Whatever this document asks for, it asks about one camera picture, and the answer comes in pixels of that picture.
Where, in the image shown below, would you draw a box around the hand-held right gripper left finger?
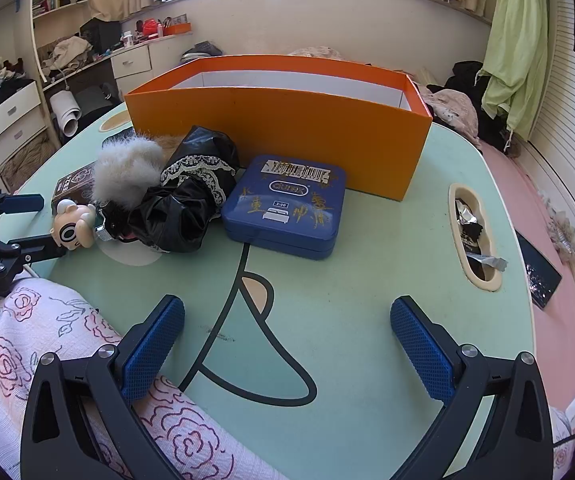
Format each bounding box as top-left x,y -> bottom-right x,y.
20,294 -> 186,480

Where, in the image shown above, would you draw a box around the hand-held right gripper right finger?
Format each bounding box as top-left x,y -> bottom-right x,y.
390,295 -> 554,480

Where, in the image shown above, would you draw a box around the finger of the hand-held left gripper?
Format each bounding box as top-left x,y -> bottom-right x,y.
0,191 -> 46,233
0,225 -> 68,273

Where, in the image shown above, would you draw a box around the cartoon figurine toy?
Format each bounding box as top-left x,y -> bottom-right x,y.
50,199 -> 103,251

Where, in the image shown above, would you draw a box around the brown card box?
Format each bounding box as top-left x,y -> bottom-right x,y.
50,162 -> 98,216

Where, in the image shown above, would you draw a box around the brown white fur tail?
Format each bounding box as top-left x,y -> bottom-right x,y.
90,130 -> 188,211

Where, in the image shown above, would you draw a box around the black glossy lace-trimmed bag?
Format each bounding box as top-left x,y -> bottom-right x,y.
130,126 -> 241,255

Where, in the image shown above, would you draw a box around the blue tin box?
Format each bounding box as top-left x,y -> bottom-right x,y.
220,154 -> 347,261

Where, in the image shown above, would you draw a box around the orange cardboard box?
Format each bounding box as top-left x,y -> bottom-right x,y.
124,56 -> 434,202

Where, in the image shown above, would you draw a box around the green cartoon desktop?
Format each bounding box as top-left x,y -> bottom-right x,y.
0,102 -> 538,480

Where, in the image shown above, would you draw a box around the white rose-print cloth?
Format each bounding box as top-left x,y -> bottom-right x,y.
0,280 -> 278,480

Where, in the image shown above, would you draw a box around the white drawer cabinet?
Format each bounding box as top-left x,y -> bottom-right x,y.
0,81 -> 51,166

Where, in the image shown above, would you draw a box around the white paper roll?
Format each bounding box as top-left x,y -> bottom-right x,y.
49,91 -> 82,137

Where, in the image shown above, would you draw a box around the silver foil wrapper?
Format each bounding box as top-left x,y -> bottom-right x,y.
467,252 -> 508,272

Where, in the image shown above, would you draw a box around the black wrapper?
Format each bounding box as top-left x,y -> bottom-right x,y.
455,199 -> 484,247

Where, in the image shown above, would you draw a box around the black phone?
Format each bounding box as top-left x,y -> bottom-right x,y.
514,229 -> 563,310

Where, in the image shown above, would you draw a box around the beige clothes pile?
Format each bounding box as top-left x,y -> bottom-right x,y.
42,36 -> 93,71

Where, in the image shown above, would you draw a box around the white desk with drawer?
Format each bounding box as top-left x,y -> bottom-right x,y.
38,25 -> 193,91

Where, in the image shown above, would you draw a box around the grey fluffy item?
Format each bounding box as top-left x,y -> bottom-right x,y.
542,192 -> 575,273

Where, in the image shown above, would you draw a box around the grey folded clothes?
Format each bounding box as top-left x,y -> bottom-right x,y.
182,42 -> 223,63

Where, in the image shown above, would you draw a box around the pink floral garment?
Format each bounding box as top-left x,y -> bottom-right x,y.
425,88 -> 481,141

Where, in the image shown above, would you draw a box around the black clothes pile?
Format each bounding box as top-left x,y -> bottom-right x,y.
445,61 -> 508,146

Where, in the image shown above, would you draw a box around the light green hanging cloth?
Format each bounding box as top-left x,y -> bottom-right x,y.
481,0 -> 551,141

